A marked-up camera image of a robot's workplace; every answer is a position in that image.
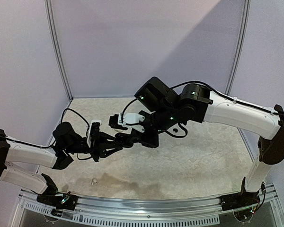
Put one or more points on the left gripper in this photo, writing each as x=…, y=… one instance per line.
x=95, y=152

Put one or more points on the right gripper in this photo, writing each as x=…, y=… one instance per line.
x=145, y=130

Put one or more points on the black charging case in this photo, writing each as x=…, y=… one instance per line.
x=124, y=140

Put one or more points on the white oval charging case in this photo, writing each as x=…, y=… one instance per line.
x=96, y=120

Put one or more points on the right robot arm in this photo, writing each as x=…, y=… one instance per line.
x=199, y=102

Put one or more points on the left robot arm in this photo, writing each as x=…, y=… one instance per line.
x=56, y=156

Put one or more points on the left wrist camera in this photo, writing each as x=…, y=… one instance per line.
x=92, y=133

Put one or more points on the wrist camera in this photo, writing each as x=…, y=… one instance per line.
x=92, y=133
x=129, y=120

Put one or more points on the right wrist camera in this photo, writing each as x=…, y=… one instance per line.
x=129, y=120

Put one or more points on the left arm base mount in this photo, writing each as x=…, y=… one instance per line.
x=51, y=196

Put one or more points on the aluminium front rail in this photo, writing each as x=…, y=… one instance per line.
x=107, y=212

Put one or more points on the left aluminium corner post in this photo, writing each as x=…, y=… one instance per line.
x=57, y=49

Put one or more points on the aluminium corner post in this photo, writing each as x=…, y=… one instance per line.
x=57, y=49
x=239, y=46

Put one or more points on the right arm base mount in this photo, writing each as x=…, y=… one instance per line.
x=239, y=199

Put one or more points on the right aluminium corner post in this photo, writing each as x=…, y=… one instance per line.
x=239, y=46

